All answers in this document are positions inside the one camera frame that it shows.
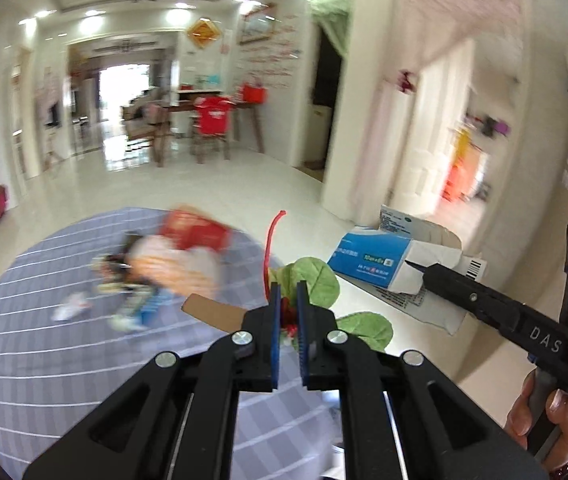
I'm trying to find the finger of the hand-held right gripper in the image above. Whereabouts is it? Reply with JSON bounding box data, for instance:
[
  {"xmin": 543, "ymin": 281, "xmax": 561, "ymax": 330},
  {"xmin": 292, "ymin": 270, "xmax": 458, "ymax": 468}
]
[{"xmin": 404, "ymin": 260, "xmax": 521, "ymax": 334}]

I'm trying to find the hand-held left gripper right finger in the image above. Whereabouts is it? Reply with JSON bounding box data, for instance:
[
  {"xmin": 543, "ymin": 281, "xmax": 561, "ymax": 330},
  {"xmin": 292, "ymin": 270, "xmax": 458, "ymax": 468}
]
[{"xmin": 296, "ymin": 280, "xmax": 550, "ymax": 480}]

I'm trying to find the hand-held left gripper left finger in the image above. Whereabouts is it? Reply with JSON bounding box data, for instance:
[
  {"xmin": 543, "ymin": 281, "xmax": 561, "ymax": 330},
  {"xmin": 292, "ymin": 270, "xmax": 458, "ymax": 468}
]
[{"xmin": 23, "ymin": 281, "xmax": 281, "ymax": 480}]

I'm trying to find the artificial green leaf plant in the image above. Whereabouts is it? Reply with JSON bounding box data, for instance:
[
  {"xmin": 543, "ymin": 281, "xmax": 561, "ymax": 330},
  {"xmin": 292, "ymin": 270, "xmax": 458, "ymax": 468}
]
[{"xmin": 263, "ymin": 210, "xmax": 395, "ymax": 356}]

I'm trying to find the blue and white carton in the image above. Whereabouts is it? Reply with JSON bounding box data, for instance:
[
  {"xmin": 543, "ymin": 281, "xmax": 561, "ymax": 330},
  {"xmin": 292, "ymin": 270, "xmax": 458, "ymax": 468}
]
[{"xmin": 327, "ymin": 204, "xmax": 488, "ymax": 336}]

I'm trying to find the red snack packet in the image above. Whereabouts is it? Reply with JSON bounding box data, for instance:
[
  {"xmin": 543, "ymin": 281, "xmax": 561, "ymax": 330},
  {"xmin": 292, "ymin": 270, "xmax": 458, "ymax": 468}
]
[{"xmin": 159, "ymin": 206, "xmax": 230, "ymax": 253}]

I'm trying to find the brown cardboard piece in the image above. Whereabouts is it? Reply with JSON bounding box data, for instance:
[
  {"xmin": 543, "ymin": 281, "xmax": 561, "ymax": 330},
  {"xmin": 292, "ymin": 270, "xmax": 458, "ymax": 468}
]
[{"xmin": 181, "ymin": 294, "xmax": 247, "ymax": 333}]

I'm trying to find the orange plastic stool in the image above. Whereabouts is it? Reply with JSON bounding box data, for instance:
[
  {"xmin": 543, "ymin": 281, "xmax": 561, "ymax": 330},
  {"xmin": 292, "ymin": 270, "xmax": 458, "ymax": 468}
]
[{"xmin": 441, "ymin": 155, "xmax": 470, "ymax": 203}]

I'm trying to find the small blue box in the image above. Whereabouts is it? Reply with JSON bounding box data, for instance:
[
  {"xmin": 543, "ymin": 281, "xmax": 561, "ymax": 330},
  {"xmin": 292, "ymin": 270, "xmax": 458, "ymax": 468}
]
[{"xmin": 114, "ymin": 290, "xmax": 175, "ymax": 331}]

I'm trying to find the white panel door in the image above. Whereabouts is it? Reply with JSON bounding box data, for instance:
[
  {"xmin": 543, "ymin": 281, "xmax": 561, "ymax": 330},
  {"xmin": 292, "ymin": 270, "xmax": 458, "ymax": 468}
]
[{"xmin": 394, "ymin": 45, "xmax": 475, "ymax": 221}]

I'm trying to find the dark wrapper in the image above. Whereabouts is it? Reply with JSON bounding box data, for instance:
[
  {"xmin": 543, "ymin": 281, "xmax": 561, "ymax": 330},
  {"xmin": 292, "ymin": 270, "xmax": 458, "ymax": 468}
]
[{"xmin": 95, "ymin": 252, "xmax": 135, "ymax": 281}]

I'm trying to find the wooden dining chair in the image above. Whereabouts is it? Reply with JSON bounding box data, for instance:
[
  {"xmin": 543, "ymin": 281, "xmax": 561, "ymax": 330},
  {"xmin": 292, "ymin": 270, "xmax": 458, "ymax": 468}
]
[
  {"xmin": 124, "ymin": 105, "xmax": 175, "ymax": 166},
  {"xmin": 191, "ymin": 95, "xmax": 237, "ymax": 163}
]

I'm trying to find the white crumpled paper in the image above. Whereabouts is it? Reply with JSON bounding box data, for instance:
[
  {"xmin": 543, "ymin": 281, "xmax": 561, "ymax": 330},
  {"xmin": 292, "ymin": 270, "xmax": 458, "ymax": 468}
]
[{"xmin": 53, "ymin": 292, "xmax": 90, "ymax": 322}]

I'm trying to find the red shirt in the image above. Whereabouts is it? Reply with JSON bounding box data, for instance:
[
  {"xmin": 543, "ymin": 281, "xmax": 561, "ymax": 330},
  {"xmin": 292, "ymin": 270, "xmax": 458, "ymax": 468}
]
[{"xmin": 194, "ymin": 96, "xmax": 237, "ymax": 136}]

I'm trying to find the grey checked tablecloth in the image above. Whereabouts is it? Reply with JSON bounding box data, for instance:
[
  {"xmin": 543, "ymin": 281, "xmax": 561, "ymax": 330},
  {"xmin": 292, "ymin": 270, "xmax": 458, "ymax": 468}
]
[{"xmin": 0, "ymin": 206, "xmax": 352, "ymax": 480}]

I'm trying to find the red basket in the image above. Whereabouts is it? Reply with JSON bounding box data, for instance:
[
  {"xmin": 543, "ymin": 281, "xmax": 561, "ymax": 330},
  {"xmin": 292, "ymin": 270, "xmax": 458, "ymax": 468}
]
[{"xmin": 240, "ymin": 82, "xmax": 271, "ymax": 105}]

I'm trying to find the wooden dining table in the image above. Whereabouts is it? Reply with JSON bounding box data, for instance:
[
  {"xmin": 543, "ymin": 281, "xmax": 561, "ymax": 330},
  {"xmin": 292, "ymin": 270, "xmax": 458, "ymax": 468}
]
[{"xmin": 164, "ymin": 92, "xmax": 267, "ymax": 166}]

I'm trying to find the pink lace curtain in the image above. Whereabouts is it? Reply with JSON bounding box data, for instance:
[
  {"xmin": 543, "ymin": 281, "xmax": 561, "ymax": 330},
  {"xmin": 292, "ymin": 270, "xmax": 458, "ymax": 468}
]
[{"xmin": 379, "ymin": 0, "xmax": 530, "ymax": 106}]

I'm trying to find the green door curtain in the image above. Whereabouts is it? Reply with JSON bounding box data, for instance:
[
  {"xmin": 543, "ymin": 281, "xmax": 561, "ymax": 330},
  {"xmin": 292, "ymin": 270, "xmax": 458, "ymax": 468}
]
[{"xmin": 309, "ymin": 0, "xmax": 352, "ymax": 56}]

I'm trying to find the group of wall certificates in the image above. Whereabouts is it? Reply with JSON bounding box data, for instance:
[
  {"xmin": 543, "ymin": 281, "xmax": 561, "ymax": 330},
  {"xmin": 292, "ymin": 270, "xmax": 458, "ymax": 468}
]
[{"xmin": 239, "ymin": 15, "xmax": 300, "ymax": 91}]

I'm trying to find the gold diamond wall decoration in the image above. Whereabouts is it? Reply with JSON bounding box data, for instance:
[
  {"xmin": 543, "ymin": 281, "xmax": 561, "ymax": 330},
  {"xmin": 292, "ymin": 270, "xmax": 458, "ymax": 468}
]
[{"xmin": 185, "ymin": 19, "xmax": 222, "ymax": 50}]

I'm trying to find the gold framed wall picture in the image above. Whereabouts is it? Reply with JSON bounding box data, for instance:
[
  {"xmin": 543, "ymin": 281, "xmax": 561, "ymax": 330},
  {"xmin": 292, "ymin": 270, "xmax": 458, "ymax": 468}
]
[{"xmin": 240, "ymin": 5, "xmax": 276, "ymax": 45}]

